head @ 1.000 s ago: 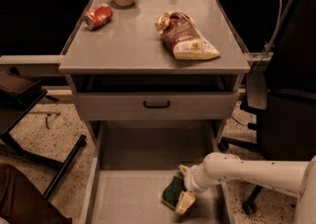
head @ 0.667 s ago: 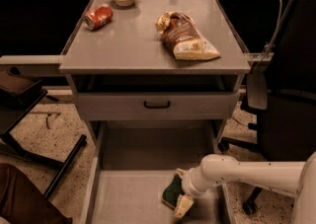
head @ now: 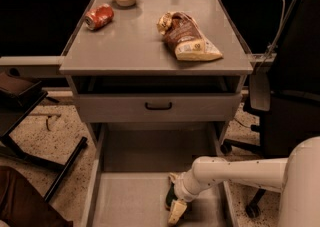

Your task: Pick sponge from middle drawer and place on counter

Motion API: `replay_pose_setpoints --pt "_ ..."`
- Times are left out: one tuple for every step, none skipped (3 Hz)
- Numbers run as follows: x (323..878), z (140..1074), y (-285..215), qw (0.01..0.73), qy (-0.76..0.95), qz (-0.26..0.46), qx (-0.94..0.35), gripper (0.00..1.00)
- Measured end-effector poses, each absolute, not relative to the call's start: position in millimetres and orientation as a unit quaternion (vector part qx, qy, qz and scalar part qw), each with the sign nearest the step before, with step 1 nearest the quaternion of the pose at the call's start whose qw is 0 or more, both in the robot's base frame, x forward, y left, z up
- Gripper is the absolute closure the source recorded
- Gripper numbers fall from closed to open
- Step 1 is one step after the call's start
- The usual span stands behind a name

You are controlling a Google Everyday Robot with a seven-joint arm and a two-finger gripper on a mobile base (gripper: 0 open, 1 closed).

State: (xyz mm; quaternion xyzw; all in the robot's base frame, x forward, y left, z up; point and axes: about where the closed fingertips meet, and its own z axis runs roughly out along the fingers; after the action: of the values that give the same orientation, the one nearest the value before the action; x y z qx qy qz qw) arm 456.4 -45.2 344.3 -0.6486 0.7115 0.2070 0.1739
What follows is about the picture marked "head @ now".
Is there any grey drawer cabinet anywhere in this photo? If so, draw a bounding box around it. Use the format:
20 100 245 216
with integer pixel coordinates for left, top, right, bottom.
59 0 254 227

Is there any brown object bottom left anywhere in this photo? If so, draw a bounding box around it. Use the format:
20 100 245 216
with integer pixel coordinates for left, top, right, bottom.
0 166 74 227

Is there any black drawer handle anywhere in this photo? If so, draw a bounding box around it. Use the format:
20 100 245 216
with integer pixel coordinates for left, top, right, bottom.
144 102 173 111

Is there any green and yellow sponge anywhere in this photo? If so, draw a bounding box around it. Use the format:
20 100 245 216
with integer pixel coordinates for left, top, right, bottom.
165 183 178 210

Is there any white power cable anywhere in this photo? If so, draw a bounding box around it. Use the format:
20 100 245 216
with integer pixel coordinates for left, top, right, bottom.
255 0 313 72

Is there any black stand frame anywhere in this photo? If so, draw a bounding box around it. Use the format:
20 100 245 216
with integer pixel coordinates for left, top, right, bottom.
0 67 89 203

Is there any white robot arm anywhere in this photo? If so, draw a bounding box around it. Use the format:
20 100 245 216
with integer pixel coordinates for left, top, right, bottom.
168 137 320 227

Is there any black office chair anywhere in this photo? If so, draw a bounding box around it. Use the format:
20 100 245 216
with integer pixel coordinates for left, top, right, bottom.
220 0 320 219

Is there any closed top drawer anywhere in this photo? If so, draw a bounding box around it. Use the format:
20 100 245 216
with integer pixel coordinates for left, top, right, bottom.
74 94 242 123

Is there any open middle drawer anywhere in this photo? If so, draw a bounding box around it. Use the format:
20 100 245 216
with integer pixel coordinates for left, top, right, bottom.
81 122 238 227

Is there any brown chip bag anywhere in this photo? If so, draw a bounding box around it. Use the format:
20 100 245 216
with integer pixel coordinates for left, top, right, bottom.
157 12 223 62

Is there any red soda can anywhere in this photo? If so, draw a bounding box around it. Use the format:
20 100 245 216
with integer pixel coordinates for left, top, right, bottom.
85 4 114 30

